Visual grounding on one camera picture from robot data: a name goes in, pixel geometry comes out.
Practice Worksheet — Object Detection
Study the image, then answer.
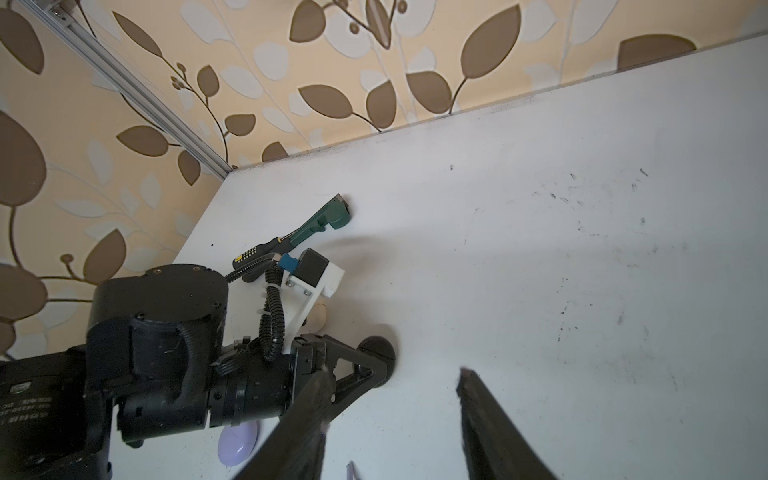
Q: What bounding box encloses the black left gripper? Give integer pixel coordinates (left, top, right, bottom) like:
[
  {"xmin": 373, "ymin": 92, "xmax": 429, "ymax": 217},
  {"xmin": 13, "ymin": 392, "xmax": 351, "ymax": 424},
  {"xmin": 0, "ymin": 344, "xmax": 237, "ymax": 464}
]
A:
[{"xmin": 291, "ymin": 334, "xmax": 391, "ymax": 420}]

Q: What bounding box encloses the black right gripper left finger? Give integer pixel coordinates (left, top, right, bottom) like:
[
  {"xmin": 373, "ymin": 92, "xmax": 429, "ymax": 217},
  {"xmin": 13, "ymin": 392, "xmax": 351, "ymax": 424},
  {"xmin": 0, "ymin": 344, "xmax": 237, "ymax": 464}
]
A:
[{"xmin": 235, "ymin": 370, "xmax": 335, "ymax": 480}]

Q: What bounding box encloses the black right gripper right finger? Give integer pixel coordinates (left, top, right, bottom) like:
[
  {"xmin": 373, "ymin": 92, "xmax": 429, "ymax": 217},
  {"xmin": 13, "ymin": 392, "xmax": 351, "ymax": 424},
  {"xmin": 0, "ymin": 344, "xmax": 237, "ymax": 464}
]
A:
[{"xmin": 457, "ymin": 368, "xmax": 555, "ymax": 480}]

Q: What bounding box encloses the purple earbud charging case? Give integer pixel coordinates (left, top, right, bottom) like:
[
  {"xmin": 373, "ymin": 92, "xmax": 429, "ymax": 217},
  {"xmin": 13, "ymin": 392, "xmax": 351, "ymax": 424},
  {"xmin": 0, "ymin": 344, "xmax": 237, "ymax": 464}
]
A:
[{"xmin": 217, "ymin": 420, "xmax": 260, "ymax": 467}]

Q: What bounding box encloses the cream earbud charging case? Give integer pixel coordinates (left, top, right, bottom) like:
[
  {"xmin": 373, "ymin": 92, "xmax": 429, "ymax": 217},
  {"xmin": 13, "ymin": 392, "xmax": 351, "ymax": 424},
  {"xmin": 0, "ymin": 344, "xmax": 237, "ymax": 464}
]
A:
[{"xmin": 302, "ymin": 303, "xmax": 328, "ymax": 334}]

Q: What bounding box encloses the black round charging case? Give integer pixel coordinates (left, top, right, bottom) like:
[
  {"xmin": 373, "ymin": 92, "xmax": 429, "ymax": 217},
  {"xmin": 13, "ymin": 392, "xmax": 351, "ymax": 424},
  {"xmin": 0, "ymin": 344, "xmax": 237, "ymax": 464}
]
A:
[{"xmin": 358, "ymin": 336, "xmax": 396, "ymax": 378}]

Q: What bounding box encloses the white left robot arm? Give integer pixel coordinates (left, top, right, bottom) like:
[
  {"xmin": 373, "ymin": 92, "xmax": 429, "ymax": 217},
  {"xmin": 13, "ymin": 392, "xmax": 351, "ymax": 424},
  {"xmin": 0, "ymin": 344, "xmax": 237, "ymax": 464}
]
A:
[{"xmin": 1, "ymin": 264, "xmax": 395, "ymax": 479}]

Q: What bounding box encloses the green black rivet tool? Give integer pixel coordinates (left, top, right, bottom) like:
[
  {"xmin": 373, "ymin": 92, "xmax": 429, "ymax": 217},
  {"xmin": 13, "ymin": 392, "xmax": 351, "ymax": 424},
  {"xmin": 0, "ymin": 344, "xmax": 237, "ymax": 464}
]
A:
[{"xmin": 233, "ymin": 194, "xmax": 352, "ymax": 283}]

